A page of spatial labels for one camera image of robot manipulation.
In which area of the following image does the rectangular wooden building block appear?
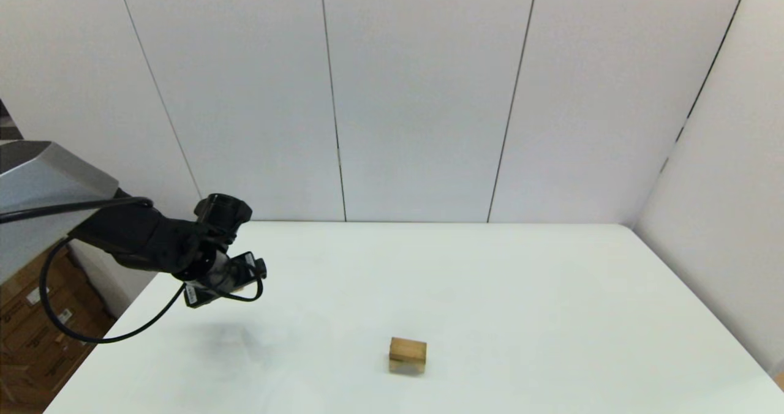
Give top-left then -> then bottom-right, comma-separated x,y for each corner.
390,337 -> 428,364

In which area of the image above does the arched wooden building block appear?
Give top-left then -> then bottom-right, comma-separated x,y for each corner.
388,356 -> 426,375

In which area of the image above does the brown cardboard box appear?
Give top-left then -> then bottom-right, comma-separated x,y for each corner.
0,279 -> 102,348
15,243 -> 79,309
0,316 -> 117,412

